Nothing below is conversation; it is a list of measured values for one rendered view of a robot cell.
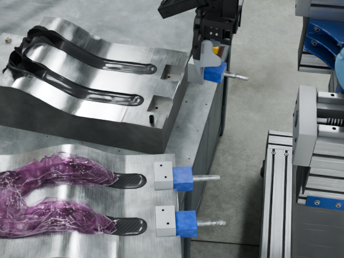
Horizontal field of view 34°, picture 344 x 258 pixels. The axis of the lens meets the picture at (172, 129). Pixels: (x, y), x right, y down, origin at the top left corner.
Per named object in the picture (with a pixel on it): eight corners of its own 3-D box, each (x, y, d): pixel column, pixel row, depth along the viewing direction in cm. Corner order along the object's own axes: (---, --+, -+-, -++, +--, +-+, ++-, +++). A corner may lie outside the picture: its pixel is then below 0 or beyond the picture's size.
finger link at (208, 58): (217, 85, 119) (222, 45, 114) (190, 79, 120) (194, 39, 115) (220, 79, 121) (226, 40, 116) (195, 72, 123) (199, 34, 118)
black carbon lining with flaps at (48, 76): (159, 70, 134) (158, 38, 127) (140, 117, 123) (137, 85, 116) (24, 48, 140) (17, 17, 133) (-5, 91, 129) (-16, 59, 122)
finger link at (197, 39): (197, 63, 116) (201, 23, 111) (190, 61, 116) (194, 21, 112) (204, 54, 120) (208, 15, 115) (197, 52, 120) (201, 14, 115)
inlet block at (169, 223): (223, 219, 110) (224, 202, 106) (226, 241, 106) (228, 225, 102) (156, 222, 109) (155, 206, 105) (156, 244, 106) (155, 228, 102)
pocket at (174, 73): (184, 79, 134) (185, 67, 131) (179, 93, 131) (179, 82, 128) (166, 76, 135) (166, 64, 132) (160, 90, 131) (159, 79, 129)
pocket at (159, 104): (173, 110, 127) (173, 98, 124) (167, 126, 123) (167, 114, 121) (153, 106, 128) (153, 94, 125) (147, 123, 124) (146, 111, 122)
